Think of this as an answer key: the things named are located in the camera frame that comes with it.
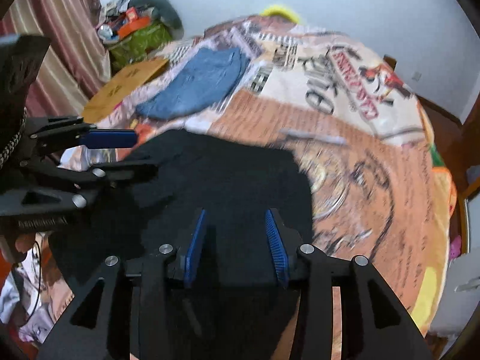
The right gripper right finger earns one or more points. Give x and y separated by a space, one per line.
375 324

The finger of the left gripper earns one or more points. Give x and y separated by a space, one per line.
126 172
109 139

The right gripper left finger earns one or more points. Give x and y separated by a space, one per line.
124 305

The black pants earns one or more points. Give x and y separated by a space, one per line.
237 309

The left hand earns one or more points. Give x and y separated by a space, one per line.
25 242

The wooden lap desk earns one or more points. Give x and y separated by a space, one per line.
120 86

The green storage box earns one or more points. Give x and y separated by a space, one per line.
136 46

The orange box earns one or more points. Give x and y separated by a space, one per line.
140 23

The pile of clothes on box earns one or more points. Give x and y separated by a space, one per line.
113 15

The newspaper print bed cover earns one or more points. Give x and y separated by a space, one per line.
355 130

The folded blue jeans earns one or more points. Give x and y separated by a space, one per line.
209 77

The striped red curtain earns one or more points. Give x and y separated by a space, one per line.
76 65

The grey plush toy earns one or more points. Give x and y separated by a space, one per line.
162 10

